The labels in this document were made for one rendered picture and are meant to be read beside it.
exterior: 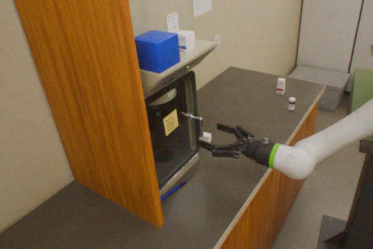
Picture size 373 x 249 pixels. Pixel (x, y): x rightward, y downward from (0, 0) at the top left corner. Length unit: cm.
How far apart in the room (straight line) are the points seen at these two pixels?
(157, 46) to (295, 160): 58
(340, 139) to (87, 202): 98
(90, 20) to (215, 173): 83
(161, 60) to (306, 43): 326
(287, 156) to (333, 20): 293
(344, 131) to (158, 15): 72
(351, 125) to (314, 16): 286
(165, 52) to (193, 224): 63
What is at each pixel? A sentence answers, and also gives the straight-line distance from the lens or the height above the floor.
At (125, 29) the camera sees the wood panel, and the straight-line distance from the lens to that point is 79.
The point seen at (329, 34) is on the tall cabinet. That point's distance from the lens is 394.
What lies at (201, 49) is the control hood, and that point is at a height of 151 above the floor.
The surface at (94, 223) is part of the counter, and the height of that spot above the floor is 94.
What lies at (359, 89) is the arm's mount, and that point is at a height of 112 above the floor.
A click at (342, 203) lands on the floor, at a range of 269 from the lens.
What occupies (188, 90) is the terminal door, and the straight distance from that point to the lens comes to 120.
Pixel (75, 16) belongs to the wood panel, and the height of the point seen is 168.
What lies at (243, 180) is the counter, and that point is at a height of 94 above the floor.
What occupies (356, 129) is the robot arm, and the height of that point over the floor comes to 125.
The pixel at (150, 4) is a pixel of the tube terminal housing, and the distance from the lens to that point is 99.
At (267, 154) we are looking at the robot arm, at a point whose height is 117.
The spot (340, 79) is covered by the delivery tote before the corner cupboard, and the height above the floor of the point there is 33.
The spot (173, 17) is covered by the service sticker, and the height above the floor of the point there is 161.
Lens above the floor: 186
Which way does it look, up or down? 30 degrees down
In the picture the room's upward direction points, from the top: 4 degrees counter-clockwise
